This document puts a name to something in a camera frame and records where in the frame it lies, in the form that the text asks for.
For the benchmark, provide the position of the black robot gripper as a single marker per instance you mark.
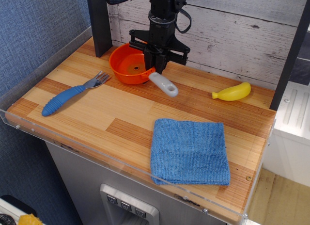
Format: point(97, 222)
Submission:
point(159, 44)

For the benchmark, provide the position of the orange pot with grey handle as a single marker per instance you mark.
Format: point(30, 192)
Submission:
point(128, 66)

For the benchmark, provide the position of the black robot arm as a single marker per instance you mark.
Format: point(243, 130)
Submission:
point(164, 9)

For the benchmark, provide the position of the yellow toy banana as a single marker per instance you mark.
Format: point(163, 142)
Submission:
point(233, 93)

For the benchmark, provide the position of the blue microfibre cloth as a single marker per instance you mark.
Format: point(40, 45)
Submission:
point(187, 152)

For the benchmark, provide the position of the grey toy fridge cabinet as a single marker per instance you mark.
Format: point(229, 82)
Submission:
point(83, 178)

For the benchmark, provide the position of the clear acrylic table guard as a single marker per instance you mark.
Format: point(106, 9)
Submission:
point(112, 125)

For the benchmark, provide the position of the silver dispenser button panel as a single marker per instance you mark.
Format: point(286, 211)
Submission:
point(124, 209)

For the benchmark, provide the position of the white toy sink unit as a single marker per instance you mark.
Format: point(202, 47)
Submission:
point(288, 150)

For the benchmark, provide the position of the yellow tape piece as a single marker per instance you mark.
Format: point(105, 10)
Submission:
point(29, 219)

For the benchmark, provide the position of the black left upright post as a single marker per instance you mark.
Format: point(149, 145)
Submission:
point(99, 17)

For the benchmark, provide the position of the black upright post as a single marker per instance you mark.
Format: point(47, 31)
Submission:
point(292, 56)
point(99, 17)

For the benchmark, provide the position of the fork with blue handle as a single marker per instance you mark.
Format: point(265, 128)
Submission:
point(59, 100)

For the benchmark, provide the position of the black right upright post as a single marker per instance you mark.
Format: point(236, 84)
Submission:
point(292, 56)

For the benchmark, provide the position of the white frame bottom left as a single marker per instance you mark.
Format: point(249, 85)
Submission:
point(15, 208)

